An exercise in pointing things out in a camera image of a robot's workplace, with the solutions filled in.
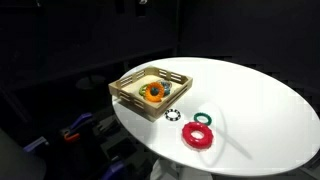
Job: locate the wooden slotted tray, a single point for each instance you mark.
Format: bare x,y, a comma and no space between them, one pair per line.
133,97

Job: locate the purple clamp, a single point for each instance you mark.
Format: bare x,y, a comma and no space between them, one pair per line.
81,119
35,145
113,169

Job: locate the grey rounded object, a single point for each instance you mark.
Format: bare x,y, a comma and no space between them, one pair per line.
16,160

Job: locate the white table pedestal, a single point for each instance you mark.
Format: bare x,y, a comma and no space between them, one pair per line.
173,171

